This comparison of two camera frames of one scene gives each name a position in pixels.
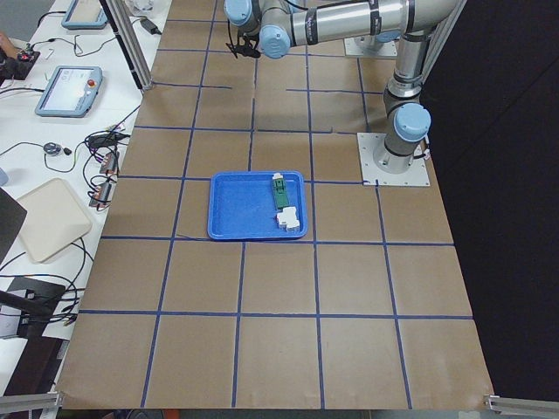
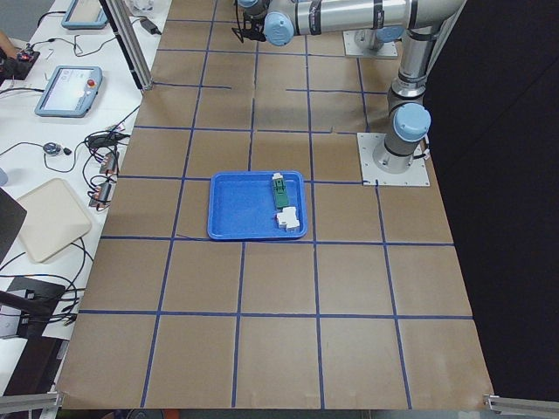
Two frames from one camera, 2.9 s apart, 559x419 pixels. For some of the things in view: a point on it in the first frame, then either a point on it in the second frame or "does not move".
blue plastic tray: [243, 205] does not move
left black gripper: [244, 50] -> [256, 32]
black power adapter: [149, 25] does not move
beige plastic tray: [52, 219] does not move
